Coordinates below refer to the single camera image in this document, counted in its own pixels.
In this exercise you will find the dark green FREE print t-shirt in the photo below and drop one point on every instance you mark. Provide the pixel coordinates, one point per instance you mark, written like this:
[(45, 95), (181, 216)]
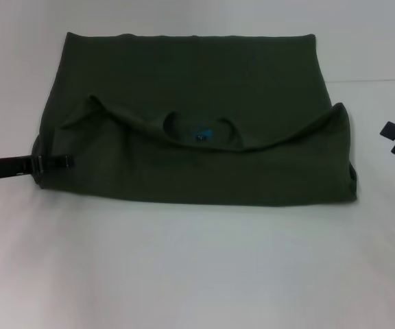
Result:
[(190, 85)]

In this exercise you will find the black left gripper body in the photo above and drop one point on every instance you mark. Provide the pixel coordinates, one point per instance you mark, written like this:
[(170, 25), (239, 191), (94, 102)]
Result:
[(5, 168)]

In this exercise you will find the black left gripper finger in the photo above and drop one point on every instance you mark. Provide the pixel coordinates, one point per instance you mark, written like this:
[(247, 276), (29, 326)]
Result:
[(55, 161)]

